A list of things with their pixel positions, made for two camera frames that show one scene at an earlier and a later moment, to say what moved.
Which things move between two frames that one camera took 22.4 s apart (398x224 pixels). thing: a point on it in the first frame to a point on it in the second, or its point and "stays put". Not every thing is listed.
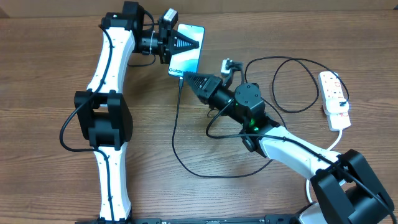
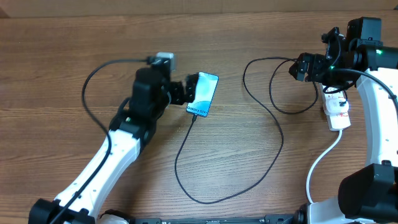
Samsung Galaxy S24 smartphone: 187,61 to 205,88
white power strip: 331,87 stays put
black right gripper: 209,88 to 315,63
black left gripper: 168,42 to 178,98
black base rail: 268,219 stays put
